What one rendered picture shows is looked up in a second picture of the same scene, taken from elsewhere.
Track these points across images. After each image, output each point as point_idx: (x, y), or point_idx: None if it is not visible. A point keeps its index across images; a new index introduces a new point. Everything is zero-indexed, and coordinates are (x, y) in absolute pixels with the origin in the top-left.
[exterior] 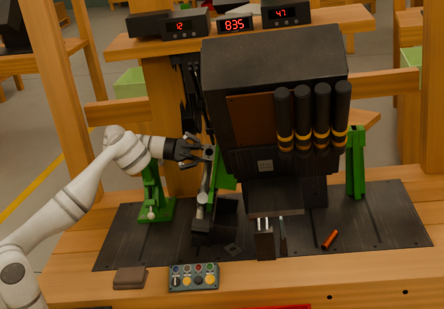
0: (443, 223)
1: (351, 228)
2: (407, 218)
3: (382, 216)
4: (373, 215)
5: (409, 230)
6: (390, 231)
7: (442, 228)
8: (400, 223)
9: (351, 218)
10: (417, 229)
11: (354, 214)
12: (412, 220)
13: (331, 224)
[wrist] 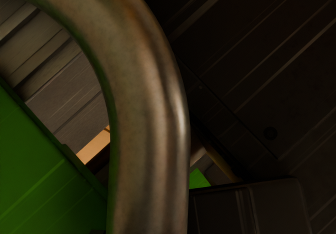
0: (106, 128)
1: (48, 111)
2: (100, 122)
3: (98, 104)
4: (97, 97)
5: (74, 144)
6: (62, 139)
7: (94, 138)
8: (86, 128)
9: (77, 89)
10: (79, 146)
11: (93, 80)
12: (97, 128)
13: (47, 86)
